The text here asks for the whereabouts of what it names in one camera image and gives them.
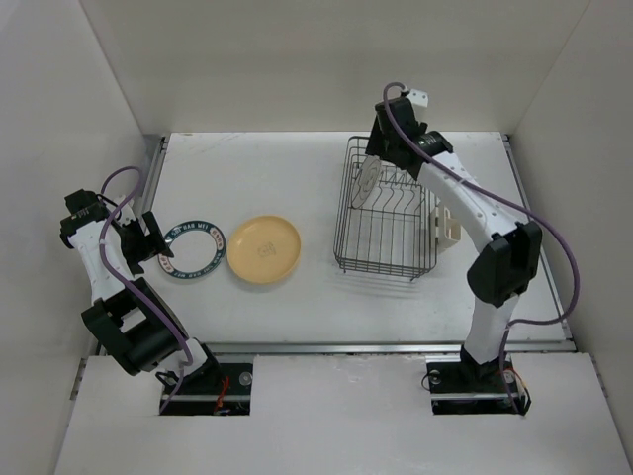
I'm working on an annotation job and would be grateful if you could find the white grey-ring flower plate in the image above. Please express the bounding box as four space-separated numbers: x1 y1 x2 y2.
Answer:
351 156 382 209

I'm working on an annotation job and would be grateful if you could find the yellow bear plate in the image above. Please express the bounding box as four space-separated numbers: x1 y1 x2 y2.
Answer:
226 215 302 285

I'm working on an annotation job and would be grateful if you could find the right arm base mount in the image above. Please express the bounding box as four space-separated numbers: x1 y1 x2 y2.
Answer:
421 357 532 416

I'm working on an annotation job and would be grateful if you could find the grey wire dish rack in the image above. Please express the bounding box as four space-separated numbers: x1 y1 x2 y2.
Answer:
333 136 438 281

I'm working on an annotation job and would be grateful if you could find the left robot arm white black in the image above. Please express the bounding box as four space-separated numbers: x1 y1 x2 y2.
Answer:
60 189 225 393

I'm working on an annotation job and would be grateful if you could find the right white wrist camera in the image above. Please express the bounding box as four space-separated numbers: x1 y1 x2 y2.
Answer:
401 87 429 108

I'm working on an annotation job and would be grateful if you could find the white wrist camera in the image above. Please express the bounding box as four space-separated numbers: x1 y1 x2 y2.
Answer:
401 87 429 108
111 195 137 226

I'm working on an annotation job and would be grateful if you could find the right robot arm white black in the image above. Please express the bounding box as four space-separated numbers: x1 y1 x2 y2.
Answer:
366 96 542 390

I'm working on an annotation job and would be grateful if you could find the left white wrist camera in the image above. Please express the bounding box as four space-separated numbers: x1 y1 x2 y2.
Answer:
111 195 137 226

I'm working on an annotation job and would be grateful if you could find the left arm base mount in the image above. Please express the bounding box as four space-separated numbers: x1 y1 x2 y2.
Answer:
157 354 254 417

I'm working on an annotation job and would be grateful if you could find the white cutlery holder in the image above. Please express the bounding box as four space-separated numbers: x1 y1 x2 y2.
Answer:
429 203 462 253

